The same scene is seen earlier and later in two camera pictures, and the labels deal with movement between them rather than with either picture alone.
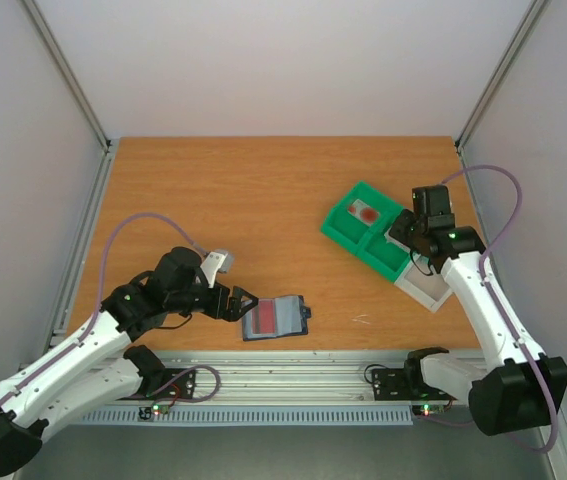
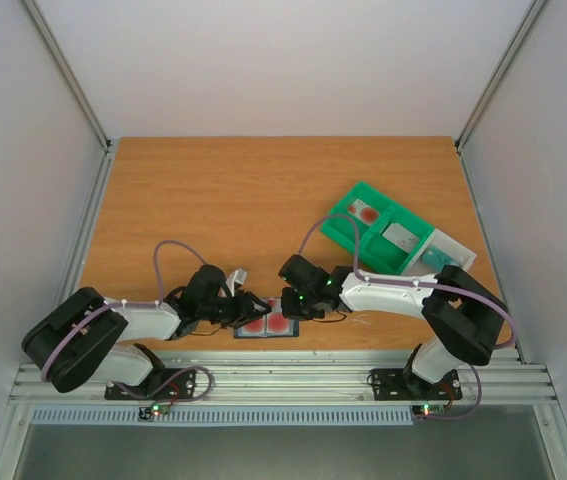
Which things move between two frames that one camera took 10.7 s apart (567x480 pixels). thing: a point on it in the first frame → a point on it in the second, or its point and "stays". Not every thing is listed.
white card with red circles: x=364 y=212 stays
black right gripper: x=402 y=226 → x=298 y=304
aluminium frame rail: x=286 y=377 stays
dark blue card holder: x=276 y=317 stays
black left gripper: x=233 y=313 → x=245 y=309
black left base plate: x=176 y=387 stays
